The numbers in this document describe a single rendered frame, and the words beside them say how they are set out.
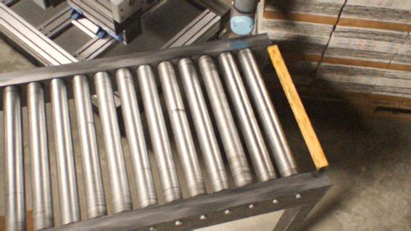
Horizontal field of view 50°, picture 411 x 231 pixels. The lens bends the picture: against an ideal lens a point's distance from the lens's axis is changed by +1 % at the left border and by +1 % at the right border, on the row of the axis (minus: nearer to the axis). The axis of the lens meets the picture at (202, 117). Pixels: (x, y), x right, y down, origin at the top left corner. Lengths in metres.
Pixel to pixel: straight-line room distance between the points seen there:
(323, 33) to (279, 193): 0.89
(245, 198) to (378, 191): 1.15
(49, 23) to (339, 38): 1.37
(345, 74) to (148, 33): 0.96
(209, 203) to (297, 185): 0.24
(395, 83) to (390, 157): 0.37
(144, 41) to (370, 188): 1.28
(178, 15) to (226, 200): 1.37
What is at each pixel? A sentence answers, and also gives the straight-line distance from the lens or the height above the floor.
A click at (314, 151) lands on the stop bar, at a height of 0.82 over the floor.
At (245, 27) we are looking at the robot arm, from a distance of 1.42.
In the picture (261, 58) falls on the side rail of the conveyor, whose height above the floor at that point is 0.73.
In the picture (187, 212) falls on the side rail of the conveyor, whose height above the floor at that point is 0.80.
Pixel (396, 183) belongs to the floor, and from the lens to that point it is 2.27.
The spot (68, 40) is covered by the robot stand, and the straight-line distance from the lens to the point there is 2.27.
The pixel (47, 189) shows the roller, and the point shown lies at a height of 0.79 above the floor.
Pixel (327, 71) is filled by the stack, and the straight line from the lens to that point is 2.07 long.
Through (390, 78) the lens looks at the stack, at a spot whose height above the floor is 0.31.
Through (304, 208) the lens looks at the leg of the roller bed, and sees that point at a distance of 1.35.
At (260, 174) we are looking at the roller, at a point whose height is 0.79.
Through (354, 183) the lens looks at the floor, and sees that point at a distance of 2.19.
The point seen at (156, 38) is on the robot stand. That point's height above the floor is 0.21.
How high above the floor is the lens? 1.87
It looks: 58 degrees down
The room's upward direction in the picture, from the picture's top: 6 degrees clockwise
